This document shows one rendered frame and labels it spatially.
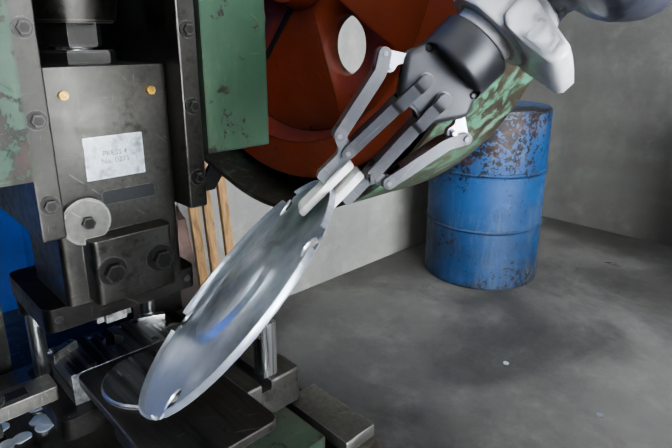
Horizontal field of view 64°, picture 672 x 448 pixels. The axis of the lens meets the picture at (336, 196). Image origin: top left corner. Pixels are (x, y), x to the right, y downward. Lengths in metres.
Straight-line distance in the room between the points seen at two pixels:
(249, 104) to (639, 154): 3.22
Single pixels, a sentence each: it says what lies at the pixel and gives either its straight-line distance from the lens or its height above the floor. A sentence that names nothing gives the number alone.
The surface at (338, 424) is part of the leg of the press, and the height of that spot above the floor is 0.64.
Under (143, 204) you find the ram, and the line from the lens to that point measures 0.73.
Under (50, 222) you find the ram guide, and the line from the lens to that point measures 0.65.
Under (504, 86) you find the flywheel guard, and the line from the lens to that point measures 0.75.
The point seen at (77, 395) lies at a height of 0.75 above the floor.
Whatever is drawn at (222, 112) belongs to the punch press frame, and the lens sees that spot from 0.71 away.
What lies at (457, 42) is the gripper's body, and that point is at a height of 1.20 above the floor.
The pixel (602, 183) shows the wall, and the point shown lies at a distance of 3.86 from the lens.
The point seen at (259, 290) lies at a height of 0.98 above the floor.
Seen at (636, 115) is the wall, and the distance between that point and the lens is 3.74.
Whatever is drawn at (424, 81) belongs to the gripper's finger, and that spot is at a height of 1.16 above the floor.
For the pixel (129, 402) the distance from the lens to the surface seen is 0.73.
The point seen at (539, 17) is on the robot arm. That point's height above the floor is 1.22.
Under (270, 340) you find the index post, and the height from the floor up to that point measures 0.77.
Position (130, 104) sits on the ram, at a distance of 0.70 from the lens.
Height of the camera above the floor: 1.20
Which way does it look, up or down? 16 degrees down
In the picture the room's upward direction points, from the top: straight up
